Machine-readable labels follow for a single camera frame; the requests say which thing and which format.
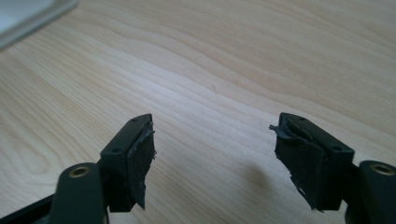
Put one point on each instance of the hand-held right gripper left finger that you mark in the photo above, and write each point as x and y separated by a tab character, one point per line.
124	161

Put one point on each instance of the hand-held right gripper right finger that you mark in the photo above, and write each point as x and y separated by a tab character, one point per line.
320	165

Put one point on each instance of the white tray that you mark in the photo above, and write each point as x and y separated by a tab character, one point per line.
28	15

